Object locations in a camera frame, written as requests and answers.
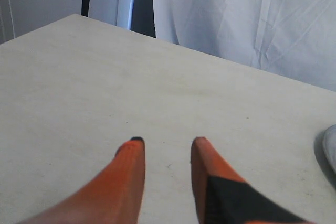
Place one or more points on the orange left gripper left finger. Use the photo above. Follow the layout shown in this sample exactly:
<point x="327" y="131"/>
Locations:
<point x="113" y="196"/>

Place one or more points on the round silver metal plate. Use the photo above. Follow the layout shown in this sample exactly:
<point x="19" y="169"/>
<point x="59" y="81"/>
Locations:
<point x="329" y="146"/>

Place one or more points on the dark panel behind backdrop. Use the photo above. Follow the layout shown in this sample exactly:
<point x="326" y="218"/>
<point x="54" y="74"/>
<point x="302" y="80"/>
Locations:
<point x="143" y="18"/>

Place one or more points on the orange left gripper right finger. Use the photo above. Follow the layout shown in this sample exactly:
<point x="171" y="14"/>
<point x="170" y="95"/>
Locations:
<point x="222" y="196"/>

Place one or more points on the white backdrop sheet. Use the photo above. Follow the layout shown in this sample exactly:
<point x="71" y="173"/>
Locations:
<point x="292" y="38"/>

